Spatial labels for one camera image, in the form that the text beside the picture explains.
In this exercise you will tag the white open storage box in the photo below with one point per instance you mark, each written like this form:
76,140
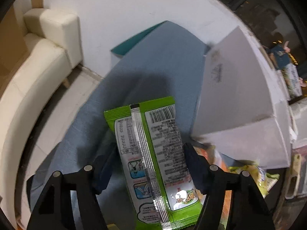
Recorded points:
242,109

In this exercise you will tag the blue white gift box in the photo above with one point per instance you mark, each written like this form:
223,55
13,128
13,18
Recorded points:
284,61

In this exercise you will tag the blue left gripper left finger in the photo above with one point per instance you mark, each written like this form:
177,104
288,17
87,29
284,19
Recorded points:
103,167

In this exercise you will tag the orange cracker package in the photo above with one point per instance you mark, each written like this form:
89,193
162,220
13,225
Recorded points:
217,165

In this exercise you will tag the yellow chip bag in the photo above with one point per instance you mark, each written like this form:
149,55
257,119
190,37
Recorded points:
263,180

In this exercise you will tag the flat cardboard sheet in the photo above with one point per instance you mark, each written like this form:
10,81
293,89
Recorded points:
13,29

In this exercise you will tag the yellow tissue box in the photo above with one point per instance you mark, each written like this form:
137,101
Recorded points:
294,178

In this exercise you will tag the green white snack bag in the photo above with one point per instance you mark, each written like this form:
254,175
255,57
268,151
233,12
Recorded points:
151,152

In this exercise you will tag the white sofa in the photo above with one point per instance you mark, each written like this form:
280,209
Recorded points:
53,40

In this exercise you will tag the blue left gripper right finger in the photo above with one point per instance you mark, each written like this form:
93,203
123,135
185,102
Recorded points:
198,167

